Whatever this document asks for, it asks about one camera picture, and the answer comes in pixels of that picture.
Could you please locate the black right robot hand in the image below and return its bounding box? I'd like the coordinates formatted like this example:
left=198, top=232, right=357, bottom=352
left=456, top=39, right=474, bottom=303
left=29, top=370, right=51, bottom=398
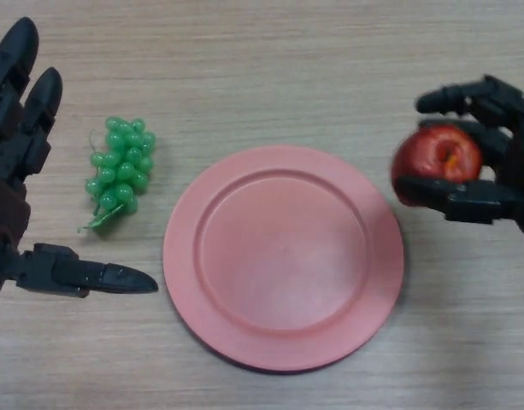
left=396, top=74, right=524, bottom=240

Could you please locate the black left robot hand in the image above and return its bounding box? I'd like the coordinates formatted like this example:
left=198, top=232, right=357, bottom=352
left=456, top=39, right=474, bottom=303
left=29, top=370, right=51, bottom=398
left=0, top=16, right=159, bottom=305

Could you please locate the red apple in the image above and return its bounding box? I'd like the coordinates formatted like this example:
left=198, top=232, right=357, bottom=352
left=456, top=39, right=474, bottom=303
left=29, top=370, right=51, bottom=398
left=391, top=126, right=484, bottom=206

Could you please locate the pink round plate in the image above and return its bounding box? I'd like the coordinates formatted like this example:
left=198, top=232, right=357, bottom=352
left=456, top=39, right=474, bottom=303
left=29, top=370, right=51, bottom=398
left=162, top=145, right=405, bottom=375

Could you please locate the green grape bunch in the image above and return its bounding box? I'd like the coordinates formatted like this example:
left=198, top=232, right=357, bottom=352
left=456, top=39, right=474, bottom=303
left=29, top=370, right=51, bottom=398
left=76, top=116, right=156, bottom=235

